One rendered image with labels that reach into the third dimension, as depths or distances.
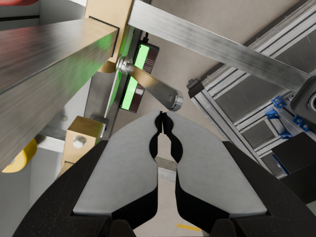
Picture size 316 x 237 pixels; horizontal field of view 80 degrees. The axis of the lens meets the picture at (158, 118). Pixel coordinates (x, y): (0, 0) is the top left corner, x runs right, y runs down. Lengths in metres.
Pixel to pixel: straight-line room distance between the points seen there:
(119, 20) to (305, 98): 0.22
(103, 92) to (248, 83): 0.78
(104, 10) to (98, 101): 0.27
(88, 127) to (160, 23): 0.21
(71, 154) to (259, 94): 0.97
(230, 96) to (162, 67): 0.42
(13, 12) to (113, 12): 0.27
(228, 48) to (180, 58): 0.89
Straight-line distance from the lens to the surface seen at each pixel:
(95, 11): 0.27
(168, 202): 1.93
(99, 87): 0.48
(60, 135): 0.39
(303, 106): 0.25
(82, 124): 0.36
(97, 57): 0.19
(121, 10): 0.26
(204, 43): 0.28
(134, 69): 0.23
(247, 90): 1.09
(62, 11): 0.55
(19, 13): 0.52
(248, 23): 1.23
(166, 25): 0.27
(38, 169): 0.84
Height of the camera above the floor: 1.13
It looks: 60 degrees down
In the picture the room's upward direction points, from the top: 180 degrees clockwise
